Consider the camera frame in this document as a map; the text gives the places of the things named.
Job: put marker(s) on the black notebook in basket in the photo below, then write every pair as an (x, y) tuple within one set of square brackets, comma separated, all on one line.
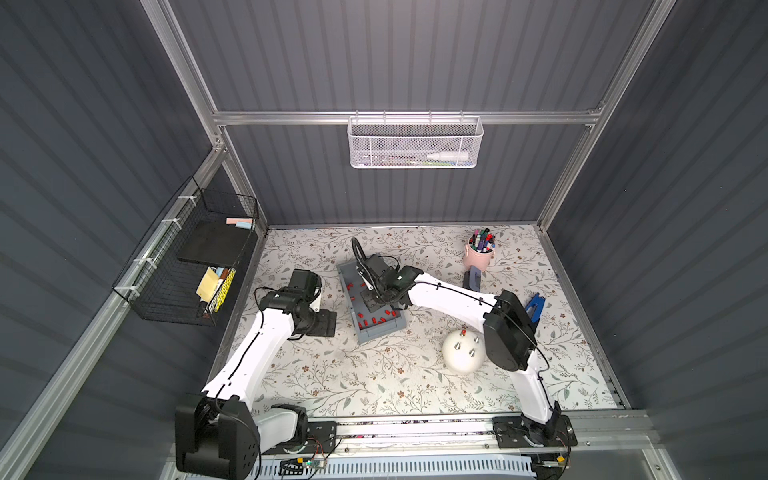
[(213, 244)]

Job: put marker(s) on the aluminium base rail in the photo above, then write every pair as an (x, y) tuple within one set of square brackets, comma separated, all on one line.
[(417, 434)]

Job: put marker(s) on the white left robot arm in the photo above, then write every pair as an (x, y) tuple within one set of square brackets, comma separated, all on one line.
[(216, 433)]

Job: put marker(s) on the blue stapler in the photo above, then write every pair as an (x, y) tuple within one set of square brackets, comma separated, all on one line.
[(535, 307)]

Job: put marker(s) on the grey hole punch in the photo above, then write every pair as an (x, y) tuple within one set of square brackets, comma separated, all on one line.
[(472, 279)]

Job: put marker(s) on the white dome with screws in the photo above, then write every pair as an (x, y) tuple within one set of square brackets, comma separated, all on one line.
[(464, 355)]

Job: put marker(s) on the white wire mesh basket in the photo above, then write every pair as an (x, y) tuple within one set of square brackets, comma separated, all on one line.
[(402, 142)]

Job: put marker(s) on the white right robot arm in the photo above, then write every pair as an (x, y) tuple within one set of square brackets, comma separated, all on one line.
[(507, 329)]

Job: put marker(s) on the black wire wall basket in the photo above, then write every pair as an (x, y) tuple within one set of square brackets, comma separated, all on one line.
[(156, 285)]

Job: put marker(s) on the white marker in basket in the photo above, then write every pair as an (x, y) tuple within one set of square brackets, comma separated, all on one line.
[(448, 157)]

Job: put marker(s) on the pink pen cup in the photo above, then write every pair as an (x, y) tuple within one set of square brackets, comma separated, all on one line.
[(479, 250)]

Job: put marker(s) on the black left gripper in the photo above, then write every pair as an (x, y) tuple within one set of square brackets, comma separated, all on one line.
[(324, 323)]

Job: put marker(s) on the grey plastic parts bin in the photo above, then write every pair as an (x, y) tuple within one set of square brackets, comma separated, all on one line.
[(369, 324)]

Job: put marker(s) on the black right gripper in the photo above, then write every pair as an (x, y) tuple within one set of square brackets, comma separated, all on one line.
[(372, 297)]

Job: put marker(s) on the yellow sticky note pad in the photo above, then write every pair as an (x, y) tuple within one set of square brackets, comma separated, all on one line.
[(209, 284)]

